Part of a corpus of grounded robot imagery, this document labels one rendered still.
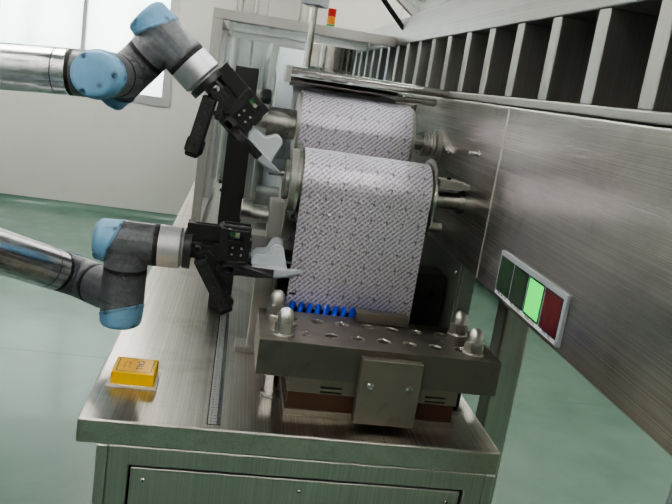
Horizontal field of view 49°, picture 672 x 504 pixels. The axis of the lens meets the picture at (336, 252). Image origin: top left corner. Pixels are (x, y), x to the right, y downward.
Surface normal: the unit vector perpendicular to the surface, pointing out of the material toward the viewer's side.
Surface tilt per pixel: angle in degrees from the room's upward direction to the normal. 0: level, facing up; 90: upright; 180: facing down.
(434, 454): 90
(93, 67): 90
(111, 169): 90
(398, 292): 90
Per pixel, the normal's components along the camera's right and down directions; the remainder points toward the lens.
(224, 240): 0.11, 0.24
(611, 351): -0.98, -0.12
